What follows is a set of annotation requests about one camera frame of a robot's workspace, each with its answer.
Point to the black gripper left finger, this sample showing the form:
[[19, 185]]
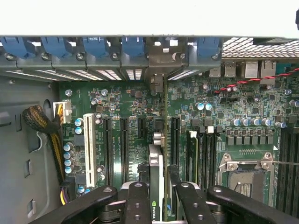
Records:
[[137, 205]]

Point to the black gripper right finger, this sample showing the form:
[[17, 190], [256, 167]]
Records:
[[194, 205]]

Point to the black RAM slot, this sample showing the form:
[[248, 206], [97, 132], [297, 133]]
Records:
[[283, 168], [211, 158], [292, 168], [202, 158]]

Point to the CPU socket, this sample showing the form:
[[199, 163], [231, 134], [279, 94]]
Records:
[[247, 179]]

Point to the white expansion slot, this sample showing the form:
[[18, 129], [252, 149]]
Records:
[[90, 151]]

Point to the short black expansion slot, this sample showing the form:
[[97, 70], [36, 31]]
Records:
[[141, 128]]

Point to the thin metal locking lever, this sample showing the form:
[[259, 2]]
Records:
[[287, 163]]

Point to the green motherboard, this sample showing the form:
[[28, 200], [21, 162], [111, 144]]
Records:
[[130, 102]]

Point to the white power connector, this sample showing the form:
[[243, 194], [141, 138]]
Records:
[[66, 112]]

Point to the open grey PC case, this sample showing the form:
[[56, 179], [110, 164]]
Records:
[[23, 163]]

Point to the silver rear port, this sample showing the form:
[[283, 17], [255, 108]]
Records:
[[215, 71], [251, 70], [230, 70], [268, 68]]

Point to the blue slot retention clip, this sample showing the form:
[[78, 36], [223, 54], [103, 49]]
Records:
[[95, 46], [16, 46], [54, 46], [208, 47], [132, 46]]

